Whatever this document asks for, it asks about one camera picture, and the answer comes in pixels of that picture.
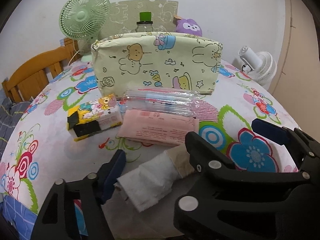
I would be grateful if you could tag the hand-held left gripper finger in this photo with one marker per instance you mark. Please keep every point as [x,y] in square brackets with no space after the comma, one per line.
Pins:
[112,177]

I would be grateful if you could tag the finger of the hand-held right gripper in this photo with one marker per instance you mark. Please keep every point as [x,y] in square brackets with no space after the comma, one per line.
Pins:
[268,131]
[212,152]

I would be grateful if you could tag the white beige pad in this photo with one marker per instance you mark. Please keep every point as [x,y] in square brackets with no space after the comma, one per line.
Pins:
[150,180]

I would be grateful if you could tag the pink packet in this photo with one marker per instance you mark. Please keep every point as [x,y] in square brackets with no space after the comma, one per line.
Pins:
[155,127]

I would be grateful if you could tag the clear plastic packet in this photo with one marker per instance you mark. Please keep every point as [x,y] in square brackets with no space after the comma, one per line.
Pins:
[162,100]

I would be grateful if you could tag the cartoon tissue pack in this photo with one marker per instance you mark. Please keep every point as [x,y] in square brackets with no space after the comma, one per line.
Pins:
[100,105]

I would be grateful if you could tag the yellow cartoon fabric storage box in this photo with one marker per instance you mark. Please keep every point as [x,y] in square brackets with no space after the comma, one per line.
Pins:
[150,62]

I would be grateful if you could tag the white standing fan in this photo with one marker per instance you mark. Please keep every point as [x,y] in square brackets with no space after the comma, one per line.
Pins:
[265,65]

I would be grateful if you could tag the flower print tablecloth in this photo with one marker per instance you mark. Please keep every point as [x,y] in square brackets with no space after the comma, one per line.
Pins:
[50,130]

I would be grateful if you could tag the beige door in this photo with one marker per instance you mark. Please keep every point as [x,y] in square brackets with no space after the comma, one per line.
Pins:
[305,42]

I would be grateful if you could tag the blue bed sheet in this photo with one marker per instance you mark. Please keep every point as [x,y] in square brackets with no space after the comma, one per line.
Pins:
[17,212]

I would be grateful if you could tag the grey plaid pillow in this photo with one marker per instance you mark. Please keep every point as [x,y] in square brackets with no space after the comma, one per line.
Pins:
[10,120]

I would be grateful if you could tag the purple plush bunny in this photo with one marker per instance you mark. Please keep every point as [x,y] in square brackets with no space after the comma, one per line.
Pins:
[190,26]

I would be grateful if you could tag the wooden bed headboard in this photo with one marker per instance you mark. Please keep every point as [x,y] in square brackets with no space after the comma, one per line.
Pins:
[32,72]

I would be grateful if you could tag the glass mug jar green lid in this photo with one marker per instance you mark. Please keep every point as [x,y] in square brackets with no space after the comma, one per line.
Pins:
[145,17]

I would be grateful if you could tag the green patterned board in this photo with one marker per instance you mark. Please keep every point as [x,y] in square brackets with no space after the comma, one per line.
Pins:
[125,17]

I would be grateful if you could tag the green desk fan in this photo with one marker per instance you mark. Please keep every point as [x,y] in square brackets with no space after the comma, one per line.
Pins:
[82,15]

